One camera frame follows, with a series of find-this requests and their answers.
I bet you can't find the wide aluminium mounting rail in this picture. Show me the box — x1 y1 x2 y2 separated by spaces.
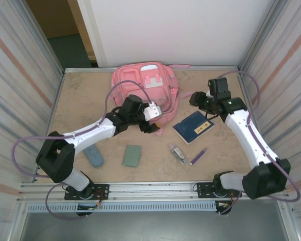
16 179 290 203

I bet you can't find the pink school backpack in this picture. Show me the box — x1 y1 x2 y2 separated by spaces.
111 61 191 136

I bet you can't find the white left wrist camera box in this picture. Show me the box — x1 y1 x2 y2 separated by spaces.
142 101 164 122

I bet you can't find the dark blue book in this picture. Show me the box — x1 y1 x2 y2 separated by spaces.
172 110 215 146

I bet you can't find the purple marker pen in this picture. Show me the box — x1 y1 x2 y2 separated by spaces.
189 148 208 166

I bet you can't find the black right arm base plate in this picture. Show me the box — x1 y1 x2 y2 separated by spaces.
197 182 242 199

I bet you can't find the blue-grey glasses case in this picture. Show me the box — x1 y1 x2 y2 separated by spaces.
83 147 105 168

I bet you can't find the green wallet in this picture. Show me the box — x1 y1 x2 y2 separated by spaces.
122 145 142 168

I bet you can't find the grey slotted cable duct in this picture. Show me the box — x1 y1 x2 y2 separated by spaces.
26 202 218 213

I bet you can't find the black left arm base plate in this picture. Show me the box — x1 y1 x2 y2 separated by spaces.
64 184 110 201

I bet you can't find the white door frame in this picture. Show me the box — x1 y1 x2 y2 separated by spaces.
76 0 107 67

